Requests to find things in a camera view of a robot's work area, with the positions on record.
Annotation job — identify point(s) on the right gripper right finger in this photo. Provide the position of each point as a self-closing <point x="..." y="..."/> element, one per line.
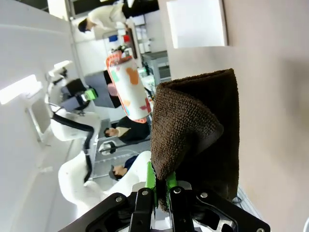
<point x="183" y="212"/>

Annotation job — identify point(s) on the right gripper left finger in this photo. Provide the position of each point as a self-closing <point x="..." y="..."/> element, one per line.
<point x="142" y="210"/>

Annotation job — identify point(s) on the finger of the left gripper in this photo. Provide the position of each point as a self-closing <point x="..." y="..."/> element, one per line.
<point x="90" y="94"/>

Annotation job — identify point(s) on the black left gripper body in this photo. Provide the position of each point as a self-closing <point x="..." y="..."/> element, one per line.
<point x="73" y="94"/>

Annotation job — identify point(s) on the brown microfiber cloth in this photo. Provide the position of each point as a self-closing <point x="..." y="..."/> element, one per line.
<point x="188" y="120"/>

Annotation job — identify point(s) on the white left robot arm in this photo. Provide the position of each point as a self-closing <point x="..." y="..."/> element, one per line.
<point x="72" y="130"/>

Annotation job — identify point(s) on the bystander with cap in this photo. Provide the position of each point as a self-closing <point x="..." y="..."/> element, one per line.
<point x="120" y="170"/>

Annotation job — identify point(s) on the seated bystander in dark top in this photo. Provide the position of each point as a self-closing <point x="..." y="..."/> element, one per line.
<point x="130" y="131"/>

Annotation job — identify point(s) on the bystander in white top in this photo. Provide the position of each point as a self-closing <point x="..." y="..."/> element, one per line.
<point x="106" y="17"/>

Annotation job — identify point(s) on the white lint roller stand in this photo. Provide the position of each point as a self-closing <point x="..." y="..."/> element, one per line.
<point x="195" y="24"/>

